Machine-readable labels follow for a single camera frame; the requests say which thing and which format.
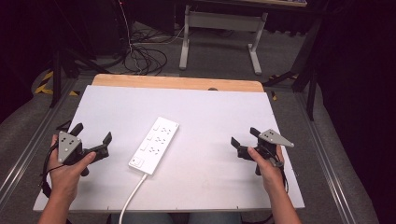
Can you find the white power strip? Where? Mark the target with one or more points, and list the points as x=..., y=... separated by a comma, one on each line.
x=154, y=145

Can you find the person's right hand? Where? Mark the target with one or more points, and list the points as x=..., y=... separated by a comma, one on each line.
x=267, y=169

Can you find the white board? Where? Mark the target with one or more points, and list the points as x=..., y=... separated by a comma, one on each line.
x=199, y=124

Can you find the black metal stand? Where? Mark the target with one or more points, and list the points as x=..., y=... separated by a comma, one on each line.
x=56, y=77
x=309, y=77

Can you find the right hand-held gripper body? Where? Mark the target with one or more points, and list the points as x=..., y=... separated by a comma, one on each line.
x=274, y=138

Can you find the aluminium rail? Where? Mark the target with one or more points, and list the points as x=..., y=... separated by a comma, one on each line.
x=28, y=152
x=330, y=161

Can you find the yellow black floor tape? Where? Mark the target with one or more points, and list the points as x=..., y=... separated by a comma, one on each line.
x=43, y=88

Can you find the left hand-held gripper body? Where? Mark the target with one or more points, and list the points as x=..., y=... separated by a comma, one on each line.
x=66, y=146

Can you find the white metal desk frame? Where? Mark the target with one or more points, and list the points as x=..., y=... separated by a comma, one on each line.
x=218, y=20

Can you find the person's left hand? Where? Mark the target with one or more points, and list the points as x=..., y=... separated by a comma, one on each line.
x=63, y=179

